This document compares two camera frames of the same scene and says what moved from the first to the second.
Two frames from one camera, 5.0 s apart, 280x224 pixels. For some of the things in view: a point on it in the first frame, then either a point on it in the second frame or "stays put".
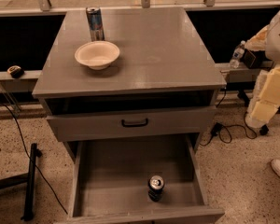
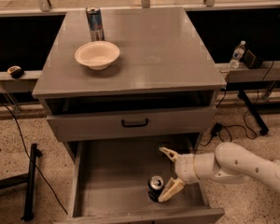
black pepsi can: (156, 188) stays put
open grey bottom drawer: (145, 180) stays put
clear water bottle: (237, 54) stays put
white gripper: (278, 39) -> (185, 167)
